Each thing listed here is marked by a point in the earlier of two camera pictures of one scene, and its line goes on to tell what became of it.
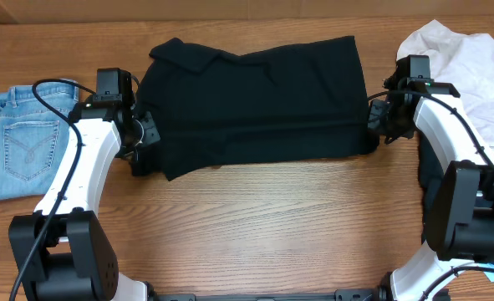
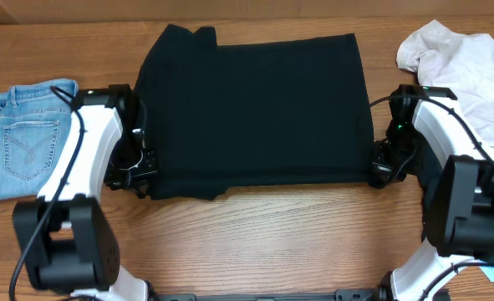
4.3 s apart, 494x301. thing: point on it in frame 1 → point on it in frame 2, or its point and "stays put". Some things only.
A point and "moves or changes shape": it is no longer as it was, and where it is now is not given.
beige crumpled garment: (482, 73) stays put
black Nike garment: (430, 170) stays put
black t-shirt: (296, 99) moves or changes shape
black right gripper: (375, 110) → (383, 165)
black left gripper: (151, 133) → (138, 182)
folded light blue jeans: (29, 139) stays put
